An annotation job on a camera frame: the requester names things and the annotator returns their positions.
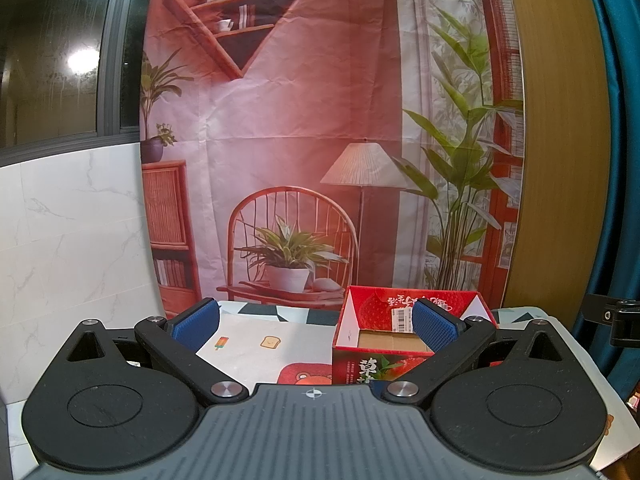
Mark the dark window frame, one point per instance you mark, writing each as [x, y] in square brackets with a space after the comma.
[70, 75]

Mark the teal curtain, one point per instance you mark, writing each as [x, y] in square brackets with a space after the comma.
[615, 271]

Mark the red strawberry cardboard box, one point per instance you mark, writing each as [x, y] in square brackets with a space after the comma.
[374, 337]

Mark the printed room backdrop cloth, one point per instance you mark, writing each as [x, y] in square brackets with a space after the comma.
[293, 148]

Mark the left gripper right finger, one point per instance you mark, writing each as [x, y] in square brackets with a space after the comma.
[456, 345]

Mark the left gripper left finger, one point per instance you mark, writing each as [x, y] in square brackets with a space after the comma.
[172, 345]

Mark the wooden wall panel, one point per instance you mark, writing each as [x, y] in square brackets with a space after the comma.
[567, 155]

